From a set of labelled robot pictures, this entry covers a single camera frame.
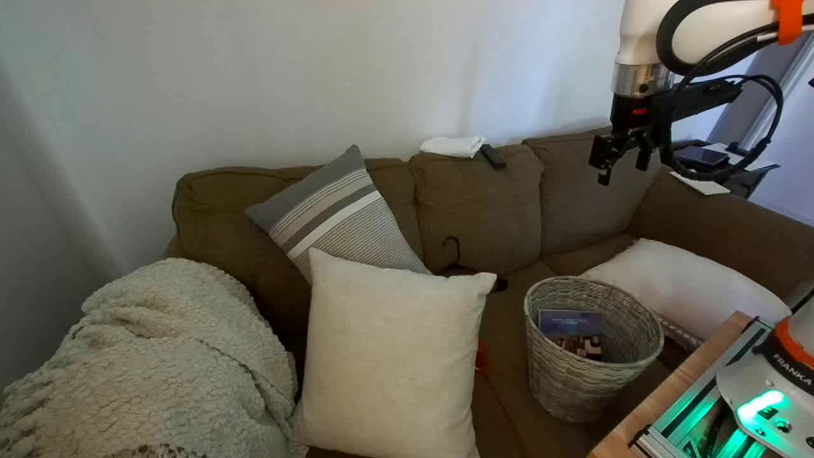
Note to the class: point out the brown fabric sofa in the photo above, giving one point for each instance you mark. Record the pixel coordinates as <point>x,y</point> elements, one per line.
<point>543,216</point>

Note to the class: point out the cream knitted blanket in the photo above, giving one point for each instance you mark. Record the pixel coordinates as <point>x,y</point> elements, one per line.
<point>167,363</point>

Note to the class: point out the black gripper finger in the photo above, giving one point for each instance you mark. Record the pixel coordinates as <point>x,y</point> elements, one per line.
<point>601,158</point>
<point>645,151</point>

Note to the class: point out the white towel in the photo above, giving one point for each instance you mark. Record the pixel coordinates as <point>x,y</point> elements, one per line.
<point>454,146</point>

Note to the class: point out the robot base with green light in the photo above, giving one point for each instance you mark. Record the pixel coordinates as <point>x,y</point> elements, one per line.
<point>756,400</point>

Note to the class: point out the white fringed pillow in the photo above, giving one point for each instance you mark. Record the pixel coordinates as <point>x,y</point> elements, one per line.
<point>685,292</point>

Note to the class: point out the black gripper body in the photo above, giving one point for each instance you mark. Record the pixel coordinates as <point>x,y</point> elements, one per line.
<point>632,127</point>

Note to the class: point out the black remote control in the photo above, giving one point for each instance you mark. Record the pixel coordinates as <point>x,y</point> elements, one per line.
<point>493,156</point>

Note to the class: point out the woven grey basket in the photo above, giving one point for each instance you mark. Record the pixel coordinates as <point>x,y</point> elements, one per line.
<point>576,387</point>

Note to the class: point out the grey striped pillow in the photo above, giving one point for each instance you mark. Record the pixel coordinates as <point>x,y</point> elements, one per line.
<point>341,212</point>

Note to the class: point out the wooden side table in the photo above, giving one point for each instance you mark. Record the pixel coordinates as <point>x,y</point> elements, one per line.
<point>618,441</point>

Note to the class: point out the dark items inside basket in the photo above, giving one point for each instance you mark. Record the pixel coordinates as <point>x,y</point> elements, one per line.
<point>574,331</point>

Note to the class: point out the cream square pillow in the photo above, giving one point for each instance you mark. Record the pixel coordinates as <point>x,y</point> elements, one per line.
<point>390,359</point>

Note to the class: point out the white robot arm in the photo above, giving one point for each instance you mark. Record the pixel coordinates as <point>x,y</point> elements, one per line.
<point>669,68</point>

